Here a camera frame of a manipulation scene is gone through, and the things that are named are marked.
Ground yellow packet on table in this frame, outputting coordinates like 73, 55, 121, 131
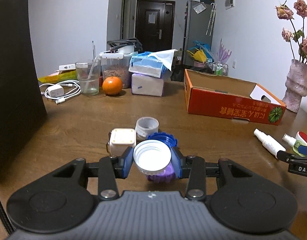
38, 70, 77, 84

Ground small white cup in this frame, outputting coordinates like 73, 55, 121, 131
135, 116, 159, 140

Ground green spray bottle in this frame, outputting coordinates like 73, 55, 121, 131
282, 134, 307, 157

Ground white screw cap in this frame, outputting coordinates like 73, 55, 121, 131
133, 140, 171, 175

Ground dark entrance door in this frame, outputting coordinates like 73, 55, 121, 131
135, 0, 175, 52

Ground red white lint brush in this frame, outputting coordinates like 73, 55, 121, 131
296, 131, 307, 146

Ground yellow bag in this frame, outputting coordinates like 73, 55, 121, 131
186, 48, 207, 63

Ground red cardboard box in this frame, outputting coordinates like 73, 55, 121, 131
184, 69, 286, 125

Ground pink textured vase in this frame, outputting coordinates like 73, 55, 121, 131
282, 59, 307, 113

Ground orange fruit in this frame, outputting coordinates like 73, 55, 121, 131
102, 76, 122, 96

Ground blue tissue pack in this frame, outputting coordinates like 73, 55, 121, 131
128, 49, 177, 78

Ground purple tissue pack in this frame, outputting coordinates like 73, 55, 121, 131
131, 73, 164, 97

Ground wire rack with bottles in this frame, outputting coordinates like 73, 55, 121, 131
209, 62, 229, 76

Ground white charger with cable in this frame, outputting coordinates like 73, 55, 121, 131
39, 80, 81, 105

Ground black paper bag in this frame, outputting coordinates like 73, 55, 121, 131
0, 0, 47, 174

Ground white cube container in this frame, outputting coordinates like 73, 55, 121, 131
106, 128, 137, 156

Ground blue screw cap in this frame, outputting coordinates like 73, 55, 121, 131
147, 132, 178, 148

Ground purple screw cap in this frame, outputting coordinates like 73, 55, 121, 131
146, 163, 176, 183

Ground clear food storage container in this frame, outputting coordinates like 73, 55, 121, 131
100, 51, 138, 89

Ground clear glass with straw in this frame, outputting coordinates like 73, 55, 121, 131
75, 60, 101, 96

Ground dried pink roses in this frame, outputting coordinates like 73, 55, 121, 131
275, 0, 307, 65

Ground grey refrigerator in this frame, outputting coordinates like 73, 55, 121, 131
182, 0, 214, 67

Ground white spray bottle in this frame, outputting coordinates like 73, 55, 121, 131
253, 129, 286, 159

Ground black gripper on container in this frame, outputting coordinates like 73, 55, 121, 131
107, 38, 143, 54

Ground purple feather decoration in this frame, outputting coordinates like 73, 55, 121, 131
216, 40, 232, 64

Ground black bag on chair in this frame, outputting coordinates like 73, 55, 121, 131
170, 61, 184, 82

